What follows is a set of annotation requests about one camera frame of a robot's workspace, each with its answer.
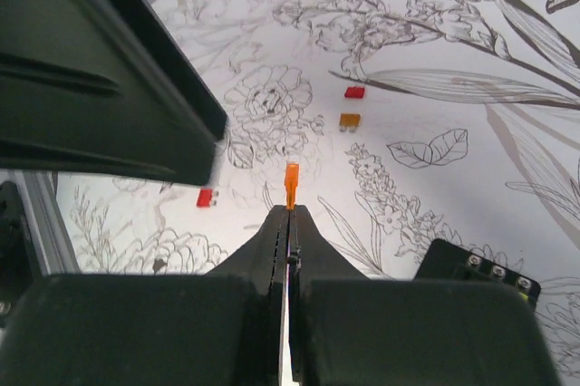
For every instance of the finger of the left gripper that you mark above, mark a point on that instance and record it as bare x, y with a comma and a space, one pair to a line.
100, 86

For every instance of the orange blade fuse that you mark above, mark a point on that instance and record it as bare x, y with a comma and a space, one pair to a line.
291, 184

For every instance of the red blade fuse front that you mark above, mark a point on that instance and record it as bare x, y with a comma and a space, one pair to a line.
207, 197

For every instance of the amber blade fuse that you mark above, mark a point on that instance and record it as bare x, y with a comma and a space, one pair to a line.
349, 122

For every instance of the floral printed table mat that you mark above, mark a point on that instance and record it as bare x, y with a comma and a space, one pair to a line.
469, 133

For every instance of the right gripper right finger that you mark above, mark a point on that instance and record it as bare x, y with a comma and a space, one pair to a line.
348, 329

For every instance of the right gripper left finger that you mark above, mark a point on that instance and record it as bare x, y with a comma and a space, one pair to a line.
220, 328

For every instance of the black fuse box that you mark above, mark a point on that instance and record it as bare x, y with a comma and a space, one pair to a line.
446, 261

